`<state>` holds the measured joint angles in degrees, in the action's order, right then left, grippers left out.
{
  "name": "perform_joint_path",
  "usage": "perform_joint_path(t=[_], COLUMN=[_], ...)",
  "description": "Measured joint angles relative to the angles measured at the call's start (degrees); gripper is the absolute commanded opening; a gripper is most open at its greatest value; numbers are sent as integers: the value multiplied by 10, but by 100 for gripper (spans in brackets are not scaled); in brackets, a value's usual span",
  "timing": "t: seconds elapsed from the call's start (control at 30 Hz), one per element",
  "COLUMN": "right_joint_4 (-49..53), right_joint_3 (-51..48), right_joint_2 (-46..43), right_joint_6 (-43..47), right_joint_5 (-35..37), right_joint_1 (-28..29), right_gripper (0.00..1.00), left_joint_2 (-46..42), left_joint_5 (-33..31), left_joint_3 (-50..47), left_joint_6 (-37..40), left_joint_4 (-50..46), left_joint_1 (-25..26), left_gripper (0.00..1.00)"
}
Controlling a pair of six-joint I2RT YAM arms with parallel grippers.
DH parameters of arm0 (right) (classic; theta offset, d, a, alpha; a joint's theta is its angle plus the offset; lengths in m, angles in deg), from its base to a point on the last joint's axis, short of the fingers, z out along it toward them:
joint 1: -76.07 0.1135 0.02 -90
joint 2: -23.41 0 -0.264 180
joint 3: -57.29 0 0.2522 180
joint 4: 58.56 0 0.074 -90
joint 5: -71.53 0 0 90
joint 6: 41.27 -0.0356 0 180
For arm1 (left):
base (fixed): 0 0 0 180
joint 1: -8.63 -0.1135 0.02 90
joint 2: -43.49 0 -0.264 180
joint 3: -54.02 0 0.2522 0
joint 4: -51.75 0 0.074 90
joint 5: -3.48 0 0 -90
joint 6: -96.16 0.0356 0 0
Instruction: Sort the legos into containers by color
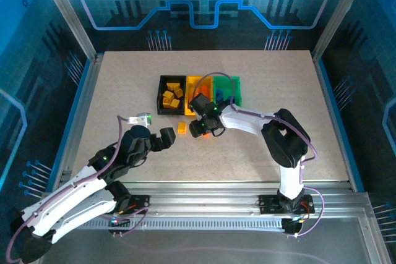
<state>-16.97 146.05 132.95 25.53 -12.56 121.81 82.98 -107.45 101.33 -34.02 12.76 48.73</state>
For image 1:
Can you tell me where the yellow plastic bin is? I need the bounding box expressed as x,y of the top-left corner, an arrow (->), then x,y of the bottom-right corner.
184,75 -> 214,116

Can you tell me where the green plastic bin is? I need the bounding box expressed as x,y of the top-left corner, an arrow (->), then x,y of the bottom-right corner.
212,75 -> 243,106

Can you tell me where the black plastic bin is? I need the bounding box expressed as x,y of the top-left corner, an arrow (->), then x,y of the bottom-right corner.
157,74 -> 187,116

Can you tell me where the small black control box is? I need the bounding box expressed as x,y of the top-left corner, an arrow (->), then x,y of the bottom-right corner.
282,218 -> 303,236
108,216 -> 131,234

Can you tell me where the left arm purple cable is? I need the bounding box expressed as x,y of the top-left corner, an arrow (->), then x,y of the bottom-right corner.
6,115 -> 150,264

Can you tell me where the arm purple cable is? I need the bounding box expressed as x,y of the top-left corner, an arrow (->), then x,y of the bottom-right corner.
192,72 -> 325,239
6,115 -> 150,264

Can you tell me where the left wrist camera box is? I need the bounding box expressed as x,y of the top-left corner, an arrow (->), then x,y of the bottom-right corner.
129,112 -> 154,127

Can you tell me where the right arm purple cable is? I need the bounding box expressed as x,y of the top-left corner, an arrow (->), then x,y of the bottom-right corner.
192,72 -> 325,239

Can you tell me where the aluminium frame rail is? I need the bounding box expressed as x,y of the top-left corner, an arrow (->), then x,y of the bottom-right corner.
40,182 -> 372,219

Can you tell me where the grey slotted cable duct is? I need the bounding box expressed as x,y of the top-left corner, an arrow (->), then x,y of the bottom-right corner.
77,219 -> 285,231

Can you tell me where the aluminium frame post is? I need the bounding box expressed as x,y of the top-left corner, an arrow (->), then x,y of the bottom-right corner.
33,0 -> 97,61
311,0 -> 372,61

